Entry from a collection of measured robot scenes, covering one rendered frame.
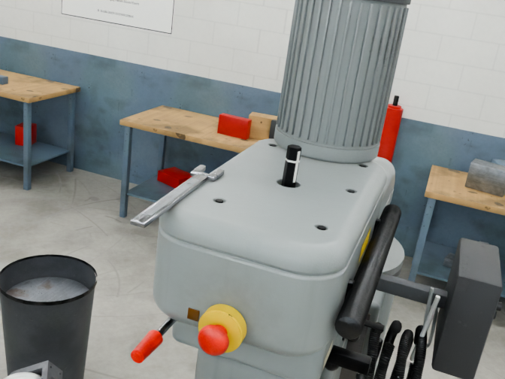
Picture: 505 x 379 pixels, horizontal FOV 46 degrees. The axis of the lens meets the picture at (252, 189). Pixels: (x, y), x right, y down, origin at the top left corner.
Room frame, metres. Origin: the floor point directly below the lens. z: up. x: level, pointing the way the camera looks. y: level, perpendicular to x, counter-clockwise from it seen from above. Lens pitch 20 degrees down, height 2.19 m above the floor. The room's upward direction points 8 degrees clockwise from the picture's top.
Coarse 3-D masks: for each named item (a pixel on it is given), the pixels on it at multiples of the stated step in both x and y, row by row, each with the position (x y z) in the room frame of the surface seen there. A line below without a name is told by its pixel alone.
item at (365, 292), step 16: (384, 208) 1.07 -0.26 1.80; (384, 224) 0.97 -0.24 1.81; (384, 240) 0.90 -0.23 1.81; (368, 256) 0.82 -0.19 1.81; (384, 256) 0.85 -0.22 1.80; (368, 272) 0.77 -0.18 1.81; (352, 288) 0.72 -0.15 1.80; (368, 288) 0.73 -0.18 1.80; (352, 304) 0.67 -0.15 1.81; (368, 304) 0.70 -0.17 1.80; (336, 320) 0.65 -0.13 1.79; (352, 320) 0.64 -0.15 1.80; (352, 336) 0.64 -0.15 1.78
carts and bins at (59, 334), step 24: (24, 264) 2.72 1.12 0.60; (48, 264) 2.79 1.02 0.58; (72, 264) 2.80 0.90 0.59; (0, 288) 2.42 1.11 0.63; (24, 288) 2.64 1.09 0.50; (48, 288) 2.67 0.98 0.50; (72, 288) 2.70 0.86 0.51; (24, 312) 2.36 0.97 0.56; (48, 312) 2.37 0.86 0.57; (72, 312) 2.44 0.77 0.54; (24, 336) 2.37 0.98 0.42; (48, 336) 2.38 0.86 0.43; (72, 336) 2.45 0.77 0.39; (24, 360) 2.38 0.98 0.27; (72, 360) 2.47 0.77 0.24
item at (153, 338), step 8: (168, 320) 0.73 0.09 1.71; (176, 320) 0.74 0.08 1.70; (160, 328) 0.71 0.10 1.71; (168, 328) 0.72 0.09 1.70; (152, 336) 0.68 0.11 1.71; (160, 336) 0.69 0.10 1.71; (144, 344) 0.66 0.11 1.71; (152, 344) 0.67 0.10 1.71; (136, 352) 0.65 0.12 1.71; (144, 352) 0.65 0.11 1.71; (152, 352) 0.66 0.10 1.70; (136, 360) 0.64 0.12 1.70
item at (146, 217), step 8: (200, 168) 0.85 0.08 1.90; (192, 176) 0.82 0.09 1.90; (200, 176) 0.82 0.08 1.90; (208, 176) 0.83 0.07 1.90; (216, 176) 0.83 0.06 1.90; (184, 184) 0.77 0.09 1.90; (192, 184) 0.78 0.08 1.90; (200, 184) 0.80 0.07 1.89; (176, 192) 0.74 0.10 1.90; (184, 192) 0.75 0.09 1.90; (160, 200) 0.71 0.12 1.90; (168, 200) 0.71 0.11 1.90; (176, 200) 0.72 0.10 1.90; (152, 208) 0.68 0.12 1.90; (160, 208) 0.68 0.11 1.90; (168, 208) 0.69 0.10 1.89; (136, 216) 0.65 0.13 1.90; (144, 216) 0.65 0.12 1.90; (152, 216) 0.65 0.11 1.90; (136, 224) 0.63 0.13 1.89; (144, 224) 0.63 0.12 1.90
